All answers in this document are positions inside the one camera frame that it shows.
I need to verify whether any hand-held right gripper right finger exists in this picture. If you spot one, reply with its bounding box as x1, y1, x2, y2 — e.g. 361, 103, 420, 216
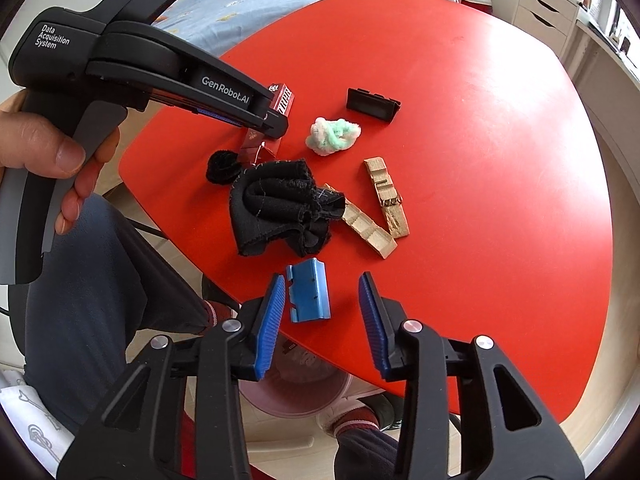
357, 271, 586, 480

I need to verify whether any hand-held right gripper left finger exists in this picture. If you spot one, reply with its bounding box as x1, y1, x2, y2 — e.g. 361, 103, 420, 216
55, 274, 287, 480

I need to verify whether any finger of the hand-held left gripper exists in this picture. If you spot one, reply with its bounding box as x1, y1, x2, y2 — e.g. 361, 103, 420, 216
150, 57, 290, 140

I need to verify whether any blue metal bracket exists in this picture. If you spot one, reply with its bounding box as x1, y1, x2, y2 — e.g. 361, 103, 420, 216
284, 258, 332, 322

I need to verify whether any red snack packet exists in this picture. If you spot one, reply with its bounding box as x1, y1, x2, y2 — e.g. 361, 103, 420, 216
239, 81, 297, 163

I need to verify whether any pink trash bin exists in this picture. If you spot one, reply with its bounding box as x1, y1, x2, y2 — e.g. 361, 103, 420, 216
240, 340, 351, 418

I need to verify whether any wooden clothespin half with spring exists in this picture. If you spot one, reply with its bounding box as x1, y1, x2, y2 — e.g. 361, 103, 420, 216
363, 157, 410, 239

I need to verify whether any black plastic clip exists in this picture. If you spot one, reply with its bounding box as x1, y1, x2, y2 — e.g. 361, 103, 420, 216
346, 87, 402, 123

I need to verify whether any person's left hand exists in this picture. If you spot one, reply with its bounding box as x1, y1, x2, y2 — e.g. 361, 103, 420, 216
0, 92, 122, 236

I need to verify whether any striped sock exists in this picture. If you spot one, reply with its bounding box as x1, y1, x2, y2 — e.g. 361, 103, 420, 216
202, 297, 241, 333
317, 400, 401, 441

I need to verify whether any black fuzzy round pad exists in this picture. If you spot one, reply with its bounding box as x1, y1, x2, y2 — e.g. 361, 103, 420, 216
206, 150, 243, 186

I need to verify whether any white green crumpled tissue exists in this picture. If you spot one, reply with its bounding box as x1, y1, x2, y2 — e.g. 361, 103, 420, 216
306, 116, 362, 155

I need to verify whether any black cloth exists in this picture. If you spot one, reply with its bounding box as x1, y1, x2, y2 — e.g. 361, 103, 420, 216
229, 159, 347, 258

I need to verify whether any person's right leg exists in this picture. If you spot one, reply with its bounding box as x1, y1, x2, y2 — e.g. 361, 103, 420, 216
334, 425, 401, 480

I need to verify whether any person's leg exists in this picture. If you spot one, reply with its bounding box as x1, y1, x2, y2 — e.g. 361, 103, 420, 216
22, 195, 213, 436
334, 425, 401, 480

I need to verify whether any person's left leg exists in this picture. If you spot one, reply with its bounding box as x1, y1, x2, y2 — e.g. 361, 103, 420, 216
22, 195, 213, 436

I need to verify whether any red table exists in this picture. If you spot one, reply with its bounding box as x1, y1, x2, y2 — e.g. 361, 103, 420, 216
118, 0, 615, 426

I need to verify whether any white printed shirt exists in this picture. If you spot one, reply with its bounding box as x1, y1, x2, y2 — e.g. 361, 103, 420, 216
0, 370, 71, 471

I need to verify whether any white drawer unit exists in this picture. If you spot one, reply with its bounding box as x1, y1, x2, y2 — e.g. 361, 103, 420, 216
515, 0, 581, 36

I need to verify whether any white desk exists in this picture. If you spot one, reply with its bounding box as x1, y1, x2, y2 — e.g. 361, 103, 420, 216
575, 10, 640, 91

